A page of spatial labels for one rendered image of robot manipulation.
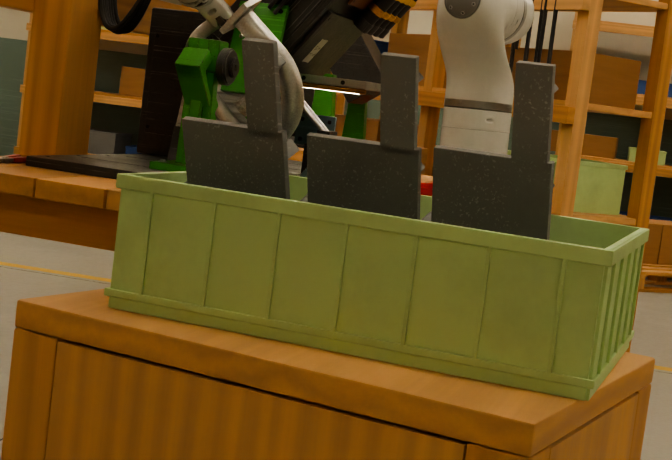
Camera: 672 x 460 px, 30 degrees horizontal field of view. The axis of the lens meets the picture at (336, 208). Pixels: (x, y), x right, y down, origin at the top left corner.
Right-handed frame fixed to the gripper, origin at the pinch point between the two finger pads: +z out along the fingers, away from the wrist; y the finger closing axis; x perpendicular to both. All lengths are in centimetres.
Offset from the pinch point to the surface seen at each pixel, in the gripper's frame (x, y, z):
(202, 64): 5.9, -20.1, -25.2
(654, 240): -117, 25, 702
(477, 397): -11, -115, -108
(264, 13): -7.9, -3.1, 4.7
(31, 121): 44.7, -1.7, -13.5
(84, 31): 25.3, 9.1, -12.5
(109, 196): 29, -43, -48
